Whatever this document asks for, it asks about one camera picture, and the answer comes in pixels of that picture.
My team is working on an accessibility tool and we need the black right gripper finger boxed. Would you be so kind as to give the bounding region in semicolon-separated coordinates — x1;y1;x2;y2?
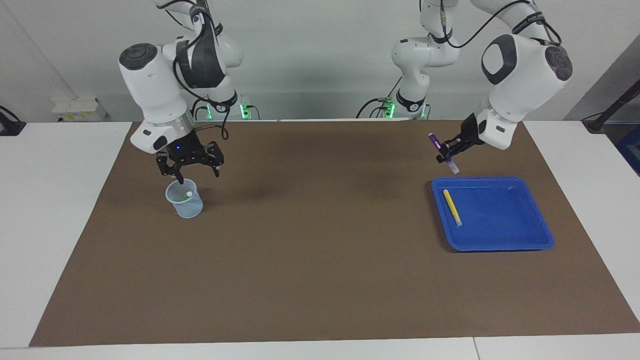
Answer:
206;141;224;177
156;152;185;185

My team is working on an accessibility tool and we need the purple highlighter pen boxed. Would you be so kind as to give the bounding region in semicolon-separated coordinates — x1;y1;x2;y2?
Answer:
428;132;461;175

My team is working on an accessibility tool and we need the yellow highlighter pen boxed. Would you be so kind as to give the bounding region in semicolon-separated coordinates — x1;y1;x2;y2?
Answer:
443;189;463;227

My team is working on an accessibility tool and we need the blue plastic tray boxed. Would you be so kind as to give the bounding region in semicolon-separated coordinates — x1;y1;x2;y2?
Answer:
431;176;555;252

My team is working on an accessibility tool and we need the pale blue mesh pen cup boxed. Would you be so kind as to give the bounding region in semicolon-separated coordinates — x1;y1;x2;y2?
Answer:
165;178;204;219

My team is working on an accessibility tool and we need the black stand pole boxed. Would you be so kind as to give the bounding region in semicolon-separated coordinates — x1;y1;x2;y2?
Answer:
582;79;640;133

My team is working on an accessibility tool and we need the brown table mat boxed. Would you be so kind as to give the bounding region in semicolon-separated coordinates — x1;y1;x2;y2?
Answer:
29;119;640;347

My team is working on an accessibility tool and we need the black table clamp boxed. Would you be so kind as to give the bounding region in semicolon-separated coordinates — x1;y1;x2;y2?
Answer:
0;106;27;137

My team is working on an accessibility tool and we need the blue crate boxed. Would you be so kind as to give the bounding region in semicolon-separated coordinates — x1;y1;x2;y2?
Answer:
615;125;640;177

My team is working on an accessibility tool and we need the black left arm base cable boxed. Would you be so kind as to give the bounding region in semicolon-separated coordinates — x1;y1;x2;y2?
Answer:
356;75;401;119

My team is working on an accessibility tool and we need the white wall socket box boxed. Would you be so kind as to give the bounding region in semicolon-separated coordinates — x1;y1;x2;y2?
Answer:
52;97;107;122

